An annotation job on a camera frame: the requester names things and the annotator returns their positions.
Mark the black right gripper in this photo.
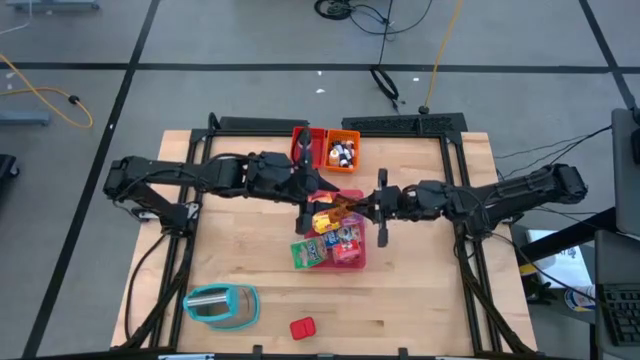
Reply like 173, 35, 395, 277
351, 167, 452, 249

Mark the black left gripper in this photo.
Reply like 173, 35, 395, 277
246, 127, 343, 237

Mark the taco seasoning mix packet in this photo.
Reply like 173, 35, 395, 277
329, 193, 361, 224

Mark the yellow Corn Pops cereal box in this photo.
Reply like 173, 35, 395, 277
311, 209, 345, 236

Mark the blue Frosted Flakes cereal box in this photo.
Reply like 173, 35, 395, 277
319, 225, 362, 249

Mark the green Apple Jacks cereal box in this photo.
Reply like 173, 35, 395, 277
290, 236, 330, 271

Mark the smoked paprika tin red lid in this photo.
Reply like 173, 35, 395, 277
289, 316, 318, 342

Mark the red plastic mesh basket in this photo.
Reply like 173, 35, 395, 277
289, 125, 329, 172

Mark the pink translucent plastic bin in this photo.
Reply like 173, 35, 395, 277
302, 188, 368, 272

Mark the black perforated plate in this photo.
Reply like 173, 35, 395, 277
218, 115, 311, 134
340, 111, 469, 136

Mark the steel box grater teal trim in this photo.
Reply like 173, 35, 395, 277
181, 282, 262, 333

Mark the black glove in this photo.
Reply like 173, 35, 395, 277
523, 276, 557, 307

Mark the white paper sheet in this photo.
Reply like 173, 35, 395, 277
525, 228, 595, 290

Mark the black desk beam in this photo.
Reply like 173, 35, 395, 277
516, 206, 619, 265

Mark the grey desk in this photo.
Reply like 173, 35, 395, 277
593, 228, 640, 360

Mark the black keyboard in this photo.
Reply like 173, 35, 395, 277
597, 282, 640, 349

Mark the black caster wheel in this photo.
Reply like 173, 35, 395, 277
0, 153, 21, 180

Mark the grey cart base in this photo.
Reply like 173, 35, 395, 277
4, 0, 102, 12

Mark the black aluminium table frame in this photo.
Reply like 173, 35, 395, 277
110, 113, 540, 360

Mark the black hanging cable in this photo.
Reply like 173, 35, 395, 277
368, 0, 402, 114

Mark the yellow hanging cable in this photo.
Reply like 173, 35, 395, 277
422, 0, 466, 115

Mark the black coiled cable bundle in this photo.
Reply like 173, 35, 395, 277
313, 0, 435, 37

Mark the yellow floor cable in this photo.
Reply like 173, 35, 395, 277
0, 51, 95, 130

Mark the grey floor bracket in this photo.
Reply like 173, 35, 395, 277
0, 110, 53, 127

